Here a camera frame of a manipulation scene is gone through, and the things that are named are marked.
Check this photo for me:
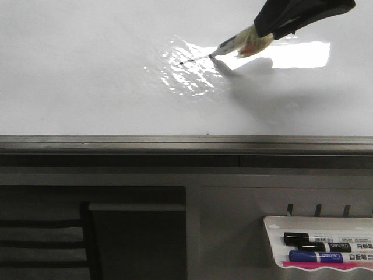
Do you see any white whiteboard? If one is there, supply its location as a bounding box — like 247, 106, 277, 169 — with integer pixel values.
1, 1, 372, 167

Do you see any middle black wall hook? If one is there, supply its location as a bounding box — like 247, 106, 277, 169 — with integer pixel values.
314, 204, 322, 217

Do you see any black wall hook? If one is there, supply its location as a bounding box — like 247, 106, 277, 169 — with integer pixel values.
343, 204, 351, 218
314, 204, 322, 217
287, 204, 294, 216

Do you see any upper black capped marker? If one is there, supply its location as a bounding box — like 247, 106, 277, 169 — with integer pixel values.
283, 232, 372, 246

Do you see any black capped marker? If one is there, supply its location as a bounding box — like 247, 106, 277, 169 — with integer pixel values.
298, 242, 372, 253
283, 232, 372, 246

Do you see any taped whiteboard marker pen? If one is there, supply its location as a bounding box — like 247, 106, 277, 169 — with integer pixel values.
208, 24, 274, 58

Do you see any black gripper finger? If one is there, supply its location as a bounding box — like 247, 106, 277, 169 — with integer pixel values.
272, 1, 356, 40
254, 0, 342, 39

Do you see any blue capped marker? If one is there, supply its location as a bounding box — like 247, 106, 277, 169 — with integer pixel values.
289, 250, 372, 264

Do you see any middle black capped marker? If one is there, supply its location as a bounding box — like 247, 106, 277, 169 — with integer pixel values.
298, 242, 372, 253

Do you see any white marker tray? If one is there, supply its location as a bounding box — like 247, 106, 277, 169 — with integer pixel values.
263, 216, 372, 279

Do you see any dark chair back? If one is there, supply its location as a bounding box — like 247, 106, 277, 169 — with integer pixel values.
1, 201, 103, 279

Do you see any left black wall hook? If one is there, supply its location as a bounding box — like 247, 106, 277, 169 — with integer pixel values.
287, 204, 294, 216

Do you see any right black wall hook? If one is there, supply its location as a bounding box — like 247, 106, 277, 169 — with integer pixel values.
343, 204, 351, 218

